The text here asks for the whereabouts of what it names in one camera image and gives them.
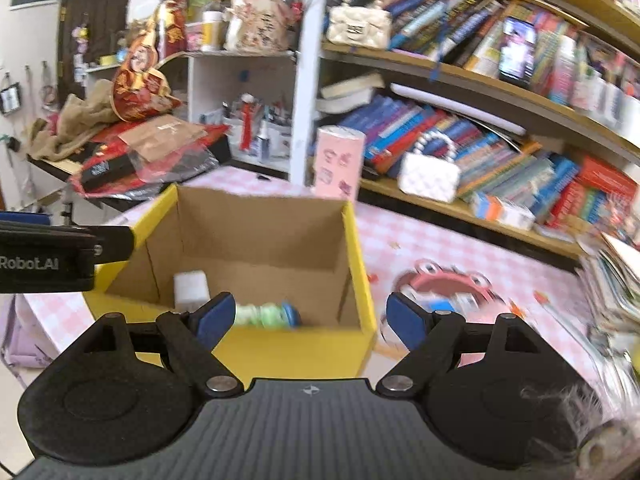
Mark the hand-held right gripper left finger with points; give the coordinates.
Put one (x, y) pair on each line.
(216, 317)

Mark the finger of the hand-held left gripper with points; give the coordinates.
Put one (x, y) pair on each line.
(75, 240)

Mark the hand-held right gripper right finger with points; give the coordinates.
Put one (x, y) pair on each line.
(404, 320)

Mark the yellow cardboard box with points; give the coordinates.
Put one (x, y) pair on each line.
(280, 355)

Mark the white rectangular block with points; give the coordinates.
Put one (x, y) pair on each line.
(191, 290)

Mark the small blue packet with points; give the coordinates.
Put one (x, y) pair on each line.
(440, 306)

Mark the green white toy bottle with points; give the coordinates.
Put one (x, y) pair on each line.
(265, 316)

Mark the small white box red label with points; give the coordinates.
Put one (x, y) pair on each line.
(467, 302)

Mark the long black box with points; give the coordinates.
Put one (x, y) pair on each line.
(107, 172)

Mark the brown cloth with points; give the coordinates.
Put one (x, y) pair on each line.
(70, 120)

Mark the clear plastic bag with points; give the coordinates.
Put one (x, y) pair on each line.
(185, 162)

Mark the brown paper bag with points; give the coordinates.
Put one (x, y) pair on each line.
(165, 135)

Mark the small orange white box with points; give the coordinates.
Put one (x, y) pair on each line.
(502, 211)

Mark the large red gold paper figure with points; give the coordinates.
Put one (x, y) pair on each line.
(142, 85)

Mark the pink sticker box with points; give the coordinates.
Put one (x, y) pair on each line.
(337, 162)

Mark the row of blue red books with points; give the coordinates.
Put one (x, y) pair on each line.
(500, 170)

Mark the white spray bottle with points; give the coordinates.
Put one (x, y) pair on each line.
(264, 142)

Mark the red tassel ornament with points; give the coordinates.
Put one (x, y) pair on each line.
(246, 120)

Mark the white pen holder with pens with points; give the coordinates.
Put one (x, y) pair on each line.
(277, 125)

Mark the stack of magazines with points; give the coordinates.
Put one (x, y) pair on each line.
(615, 290)

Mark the white foam tube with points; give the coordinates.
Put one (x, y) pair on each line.
(450, 105)

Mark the grey fluffy trim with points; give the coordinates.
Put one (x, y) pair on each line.
(595, 430)

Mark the dark wooden door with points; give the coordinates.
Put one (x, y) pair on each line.
(95, 20)

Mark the thick white-paged book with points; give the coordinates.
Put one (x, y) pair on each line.
(342, 104)
(355, 86)

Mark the small red gold paper figure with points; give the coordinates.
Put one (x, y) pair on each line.
(171, 25)

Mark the white cubby shelf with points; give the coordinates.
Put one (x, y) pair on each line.
(305, 85)

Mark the white jar yellow label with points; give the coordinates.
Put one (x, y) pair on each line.
(211, 30)

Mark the wooden bookshelf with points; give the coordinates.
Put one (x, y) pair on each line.
(450, 72)

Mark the blue hanging ribbon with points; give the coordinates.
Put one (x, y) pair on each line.
(436, 66)

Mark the cream floral fabric bag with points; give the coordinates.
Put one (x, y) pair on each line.
(257, 15)

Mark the smartphone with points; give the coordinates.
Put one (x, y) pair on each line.
(517, 50)

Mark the row of colourful books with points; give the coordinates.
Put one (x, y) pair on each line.
(450, 25)

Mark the small hanging wall bag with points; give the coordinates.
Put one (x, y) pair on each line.
(10, 99)

